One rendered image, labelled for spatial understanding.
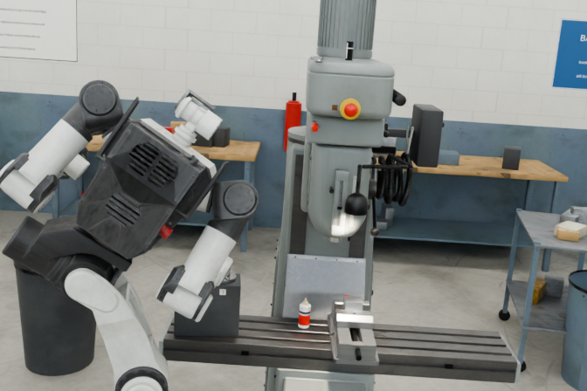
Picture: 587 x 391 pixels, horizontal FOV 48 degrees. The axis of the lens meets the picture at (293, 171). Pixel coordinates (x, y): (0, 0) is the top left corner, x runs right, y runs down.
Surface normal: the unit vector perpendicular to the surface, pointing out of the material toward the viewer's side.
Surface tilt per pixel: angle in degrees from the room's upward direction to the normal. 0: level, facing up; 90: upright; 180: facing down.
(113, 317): 90
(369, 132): 90
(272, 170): 90
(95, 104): 73
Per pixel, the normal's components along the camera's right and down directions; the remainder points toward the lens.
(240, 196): 0.10, -0.19
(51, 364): 0.09, 0.28
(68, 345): 0.51, 0.28
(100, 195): -0.14, 0.29
